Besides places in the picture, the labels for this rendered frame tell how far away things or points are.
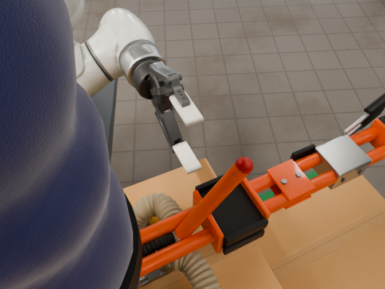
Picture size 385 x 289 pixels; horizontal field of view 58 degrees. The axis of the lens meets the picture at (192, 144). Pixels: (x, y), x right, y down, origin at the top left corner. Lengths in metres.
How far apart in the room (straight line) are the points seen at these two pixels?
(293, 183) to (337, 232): 0.64
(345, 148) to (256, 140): 1.42
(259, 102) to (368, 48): 1.01
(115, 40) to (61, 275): 0.58
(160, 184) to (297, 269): 0.55
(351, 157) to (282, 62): 1.97
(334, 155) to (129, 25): 0.48
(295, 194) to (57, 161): 0.41
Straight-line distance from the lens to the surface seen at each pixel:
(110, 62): 0.78
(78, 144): 0.23
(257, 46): 2.66
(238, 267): 0.65
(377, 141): 0.70
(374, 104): 0.72
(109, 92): 1.21
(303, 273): 1.11
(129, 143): 2.01
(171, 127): 0.70
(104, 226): 0.30
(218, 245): 0.51
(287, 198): 0.55
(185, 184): 0.72
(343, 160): 0.62
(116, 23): 0.81
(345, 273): 1.15
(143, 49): 0.73
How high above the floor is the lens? 1.56
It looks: 52 degrees down
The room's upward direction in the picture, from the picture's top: straight up
